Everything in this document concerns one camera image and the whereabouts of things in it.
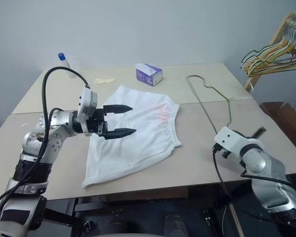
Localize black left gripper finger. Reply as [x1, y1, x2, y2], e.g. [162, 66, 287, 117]
[105, 128, 137, 141]
[103, 104, 134, 115]

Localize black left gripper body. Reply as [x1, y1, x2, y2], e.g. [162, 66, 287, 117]
[85, 108, 110, 139]

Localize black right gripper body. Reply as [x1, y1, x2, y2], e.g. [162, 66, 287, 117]
[218, 146, 231, 159]

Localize white shorts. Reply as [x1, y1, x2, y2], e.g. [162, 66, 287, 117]
[81, 84, 182, 190]

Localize wooden hanger rack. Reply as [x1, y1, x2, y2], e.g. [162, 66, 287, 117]
[244, 13, 296, 93]

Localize brown cardboard box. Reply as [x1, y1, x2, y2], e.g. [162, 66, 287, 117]
[259, 102, 296, 158]

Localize cream plastic wrapper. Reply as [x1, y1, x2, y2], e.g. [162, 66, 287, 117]
[94, 78, 117, 85]

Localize purple tissue box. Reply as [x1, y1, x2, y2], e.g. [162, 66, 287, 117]
[135, 63, 163, 87]

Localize beige wooden stick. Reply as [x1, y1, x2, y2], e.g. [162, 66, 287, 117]
[229, 201, 245, 237]

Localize white bottle with blue cap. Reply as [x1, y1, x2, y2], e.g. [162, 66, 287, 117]
[57, 52, 75, 79]

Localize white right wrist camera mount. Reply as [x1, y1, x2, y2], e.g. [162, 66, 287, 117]
[213, 126, 259, 158]

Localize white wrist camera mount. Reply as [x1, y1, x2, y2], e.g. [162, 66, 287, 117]
[213, 126, 259, 158]
[76, 86, 99, 136]

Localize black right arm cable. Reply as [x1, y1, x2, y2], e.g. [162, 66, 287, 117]
[212, 145, 234, 202]

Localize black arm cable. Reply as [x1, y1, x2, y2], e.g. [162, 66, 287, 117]
[212, 145, 234, 202]
[0, 66, 91, 210]

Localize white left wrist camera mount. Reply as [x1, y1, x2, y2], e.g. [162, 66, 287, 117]
[76, 86, 99, 136]

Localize olive wire hanger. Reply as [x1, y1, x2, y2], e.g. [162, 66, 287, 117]
[186, 74, 234, 135]

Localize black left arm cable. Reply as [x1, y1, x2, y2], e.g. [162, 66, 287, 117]
[0, 66, 91, 210]

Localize dark green wire hanger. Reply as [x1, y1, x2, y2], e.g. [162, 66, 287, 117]
[240, 48, 296, 71]

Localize bundle of coloured wire hangers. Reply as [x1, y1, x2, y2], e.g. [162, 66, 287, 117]
[244, 23, 296, 75]

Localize white wire hanger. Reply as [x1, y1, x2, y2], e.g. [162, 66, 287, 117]
[246, 22, 296, 65]

